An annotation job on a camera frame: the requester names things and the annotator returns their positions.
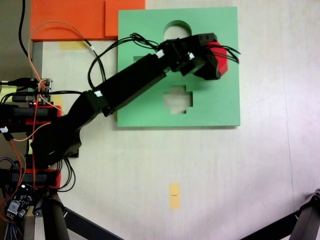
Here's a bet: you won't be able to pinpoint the red black table clamp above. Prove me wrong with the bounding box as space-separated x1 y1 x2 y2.
0 104 63 126
0 168 62 190

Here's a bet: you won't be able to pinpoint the thin black gripper wires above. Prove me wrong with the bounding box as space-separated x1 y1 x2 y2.
204 44 241 65

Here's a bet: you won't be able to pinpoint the red octagonal pillar block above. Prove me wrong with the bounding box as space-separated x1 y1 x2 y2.
206 41 229 80

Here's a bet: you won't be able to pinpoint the black USB plug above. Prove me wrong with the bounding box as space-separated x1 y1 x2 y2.
11 94 35 102

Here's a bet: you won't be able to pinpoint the long black wire pair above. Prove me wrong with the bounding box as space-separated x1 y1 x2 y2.
84 38 106 83

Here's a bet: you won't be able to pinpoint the beige tape strip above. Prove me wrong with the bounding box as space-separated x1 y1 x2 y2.
59 41 87 51

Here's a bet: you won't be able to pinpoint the thin black forearm wires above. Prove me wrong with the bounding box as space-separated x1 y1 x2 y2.
87 32 161 90

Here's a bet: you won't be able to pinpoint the small yellow sticky note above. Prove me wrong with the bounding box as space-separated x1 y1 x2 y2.
51 95 65 115

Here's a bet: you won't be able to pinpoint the black USB cable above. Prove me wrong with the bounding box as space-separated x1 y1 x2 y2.
0 78 35 88

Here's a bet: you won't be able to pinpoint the large orange flat slab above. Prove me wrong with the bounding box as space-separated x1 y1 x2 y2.
29 0 119 42

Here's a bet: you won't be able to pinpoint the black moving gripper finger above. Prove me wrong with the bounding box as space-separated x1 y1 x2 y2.
193 53 219 81

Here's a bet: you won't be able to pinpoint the long orange wire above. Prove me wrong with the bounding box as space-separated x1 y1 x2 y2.
27 20 87 87

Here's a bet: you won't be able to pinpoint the large yellow sticky note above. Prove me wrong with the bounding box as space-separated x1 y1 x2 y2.
0 84 18 103

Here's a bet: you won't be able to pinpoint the yellow tape marker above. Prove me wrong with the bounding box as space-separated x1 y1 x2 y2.
169 182 181 210

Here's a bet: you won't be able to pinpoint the thin black base wire loop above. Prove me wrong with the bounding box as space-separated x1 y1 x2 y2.
56 158 76 193

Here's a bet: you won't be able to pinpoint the braided black white cable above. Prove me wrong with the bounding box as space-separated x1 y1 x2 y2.
3 222 25 240

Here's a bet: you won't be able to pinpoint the black power converter board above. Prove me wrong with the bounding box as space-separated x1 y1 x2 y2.
4 183 35 222

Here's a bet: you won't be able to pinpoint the black tripod leg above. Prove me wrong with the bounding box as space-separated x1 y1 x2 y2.
33 191 126 240
239 187 320 240

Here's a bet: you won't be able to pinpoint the thick black cable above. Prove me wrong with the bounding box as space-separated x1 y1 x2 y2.
18 0 29 57

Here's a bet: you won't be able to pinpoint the small orange flat block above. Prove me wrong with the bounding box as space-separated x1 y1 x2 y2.
104 0 146 38

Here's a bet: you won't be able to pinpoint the green shape sorting board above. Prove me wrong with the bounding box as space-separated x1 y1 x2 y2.
116 6 242 130

